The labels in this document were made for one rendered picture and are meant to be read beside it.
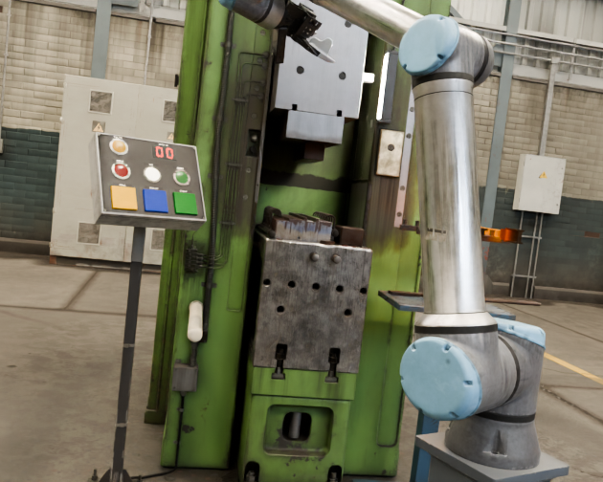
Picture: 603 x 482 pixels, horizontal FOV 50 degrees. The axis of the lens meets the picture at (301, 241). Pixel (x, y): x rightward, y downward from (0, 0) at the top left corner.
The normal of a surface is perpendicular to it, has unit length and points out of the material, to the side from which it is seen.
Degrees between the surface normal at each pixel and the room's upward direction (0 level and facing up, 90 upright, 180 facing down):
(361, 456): 90
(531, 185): 90
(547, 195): 90
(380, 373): 90
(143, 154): 60
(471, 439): 70
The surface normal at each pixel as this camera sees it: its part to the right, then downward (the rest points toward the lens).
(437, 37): -0.69, -0.15
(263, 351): 0.15, 0.09
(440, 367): -0.69, 0.06
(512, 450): 0.18, -0.25
